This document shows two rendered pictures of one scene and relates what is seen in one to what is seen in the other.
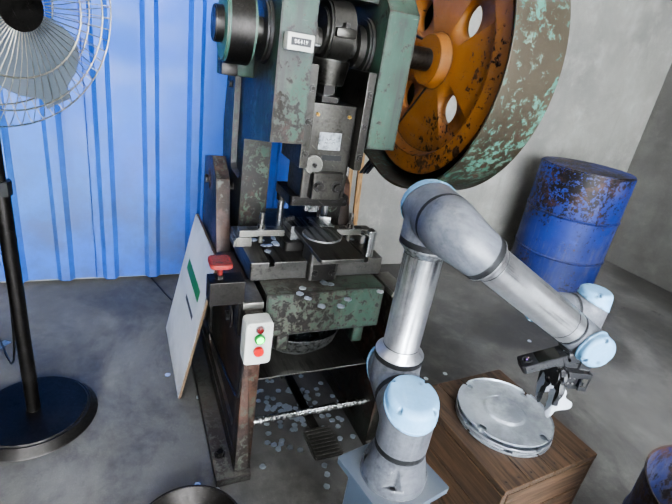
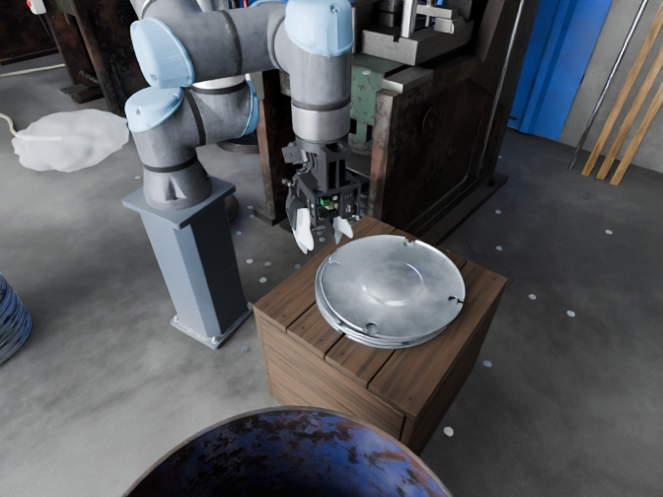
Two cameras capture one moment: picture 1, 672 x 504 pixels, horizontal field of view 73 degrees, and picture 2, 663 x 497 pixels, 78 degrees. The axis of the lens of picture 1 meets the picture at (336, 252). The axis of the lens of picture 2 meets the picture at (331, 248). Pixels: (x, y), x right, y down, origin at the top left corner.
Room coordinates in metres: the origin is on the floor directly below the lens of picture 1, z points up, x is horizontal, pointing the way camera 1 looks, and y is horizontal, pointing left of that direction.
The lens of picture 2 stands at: (0.79, -1.10, 0.98)
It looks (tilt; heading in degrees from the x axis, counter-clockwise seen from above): 41 degrees down; 68
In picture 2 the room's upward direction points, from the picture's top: straight up
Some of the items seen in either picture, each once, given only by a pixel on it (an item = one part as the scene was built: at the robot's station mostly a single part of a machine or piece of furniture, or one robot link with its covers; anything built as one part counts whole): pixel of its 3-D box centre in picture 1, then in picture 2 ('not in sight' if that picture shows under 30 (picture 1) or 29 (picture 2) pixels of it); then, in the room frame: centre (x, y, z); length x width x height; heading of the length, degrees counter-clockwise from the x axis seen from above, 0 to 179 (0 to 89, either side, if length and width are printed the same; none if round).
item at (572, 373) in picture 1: (569, 363); (325, 175); (0.97, -0.63, 0.68); 0.09 x 0.08 x 0.12; 94
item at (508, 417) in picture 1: (504, 409); (392, 280); (1.13, -0.59, 0.38); 0.29 x 0.29 x 0.01
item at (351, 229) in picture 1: (352, 227); (433, 4); (1.51, -0.04, 0.76); 0.17 x 0.06 x 0.10; 117
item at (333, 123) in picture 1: (323, 147); not in sight; (1.39, 0.09, 1.04); 0.17 x 0.15 x 0.30; 27
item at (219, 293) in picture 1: (224, 305); not in sight; (1.09, 0.28, 0.62); 0.10 x 0.06 x 0.20; 117
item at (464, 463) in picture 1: (486, 460); (378, 341); (1.12, -0.59, 0.18); 0.40 x 0.38 x 0.35; 30
